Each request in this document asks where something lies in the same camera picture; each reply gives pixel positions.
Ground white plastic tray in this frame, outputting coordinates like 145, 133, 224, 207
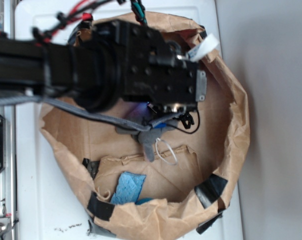
14, 0, 244, 240

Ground grey plush elephant toy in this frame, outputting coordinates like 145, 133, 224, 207
115, 119, 178, 163

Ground red and black wires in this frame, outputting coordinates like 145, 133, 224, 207
0, 0, 147, 46

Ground blue sponge cloth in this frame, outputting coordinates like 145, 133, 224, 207
110, 171, 153, 205

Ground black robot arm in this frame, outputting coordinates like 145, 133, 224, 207
0, 20, 207, 112

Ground aluminium frame rail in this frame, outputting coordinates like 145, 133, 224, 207
0, 0, 19, 240

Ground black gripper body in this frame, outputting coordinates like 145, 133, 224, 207
92, 20, 207, 113

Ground brown paper bag bin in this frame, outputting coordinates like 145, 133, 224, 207
38, 11, 251, 240

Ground white string loop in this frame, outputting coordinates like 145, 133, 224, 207
155, 138, 179, 166

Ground grey sleeved cable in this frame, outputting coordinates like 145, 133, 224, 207
0, 96, 182, 132

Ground white paper tag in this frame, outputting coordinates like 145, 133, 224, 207
187, 33, 220, 62

